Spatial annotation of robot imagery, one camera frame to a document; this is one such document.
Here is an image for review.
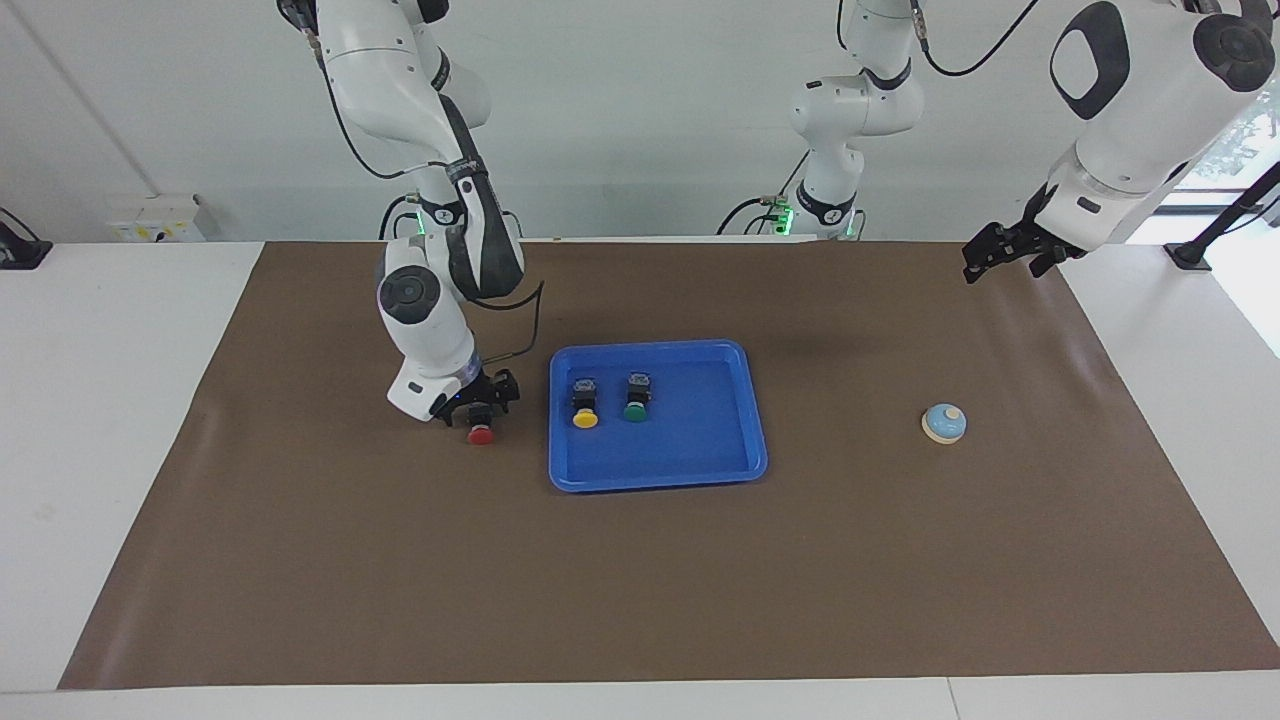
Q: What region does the white wall socket box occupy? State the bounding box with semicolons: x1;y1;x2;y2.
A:
108;195;206;244

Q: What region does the black angled stand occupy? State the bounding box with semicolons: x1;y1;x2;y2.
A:
1162;158;1280;274

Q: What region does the blue plastic tray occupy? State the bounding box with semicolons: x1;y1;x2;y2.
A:
548;340;770;494

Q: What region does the black base power cable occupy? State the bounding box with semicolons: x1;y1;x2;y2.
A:
715;150;813;237
378;193;421;242

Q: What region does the bright window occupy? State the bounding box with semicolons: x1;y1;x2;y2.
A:
1165;85;1280;216

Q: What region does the small black table clamp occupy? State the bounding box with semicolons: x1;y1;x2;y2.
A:
0;207;54;272

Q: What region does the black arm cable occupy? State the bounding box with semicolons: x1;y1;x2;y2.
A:
915;0;1043;75
300;0;547;363

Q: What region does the brown table mat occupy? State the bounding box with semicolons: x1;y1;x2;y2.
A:
57;240;1280;692

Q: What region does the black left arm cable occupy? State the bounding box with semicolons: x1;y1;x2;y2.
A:
915;0;1043;75

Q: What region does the light blue service bell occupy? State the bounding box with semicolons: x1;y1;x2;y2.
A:
920;402;969;446

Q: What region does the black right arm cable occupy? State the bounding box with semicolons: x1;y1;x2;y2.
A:
300;0;547;363

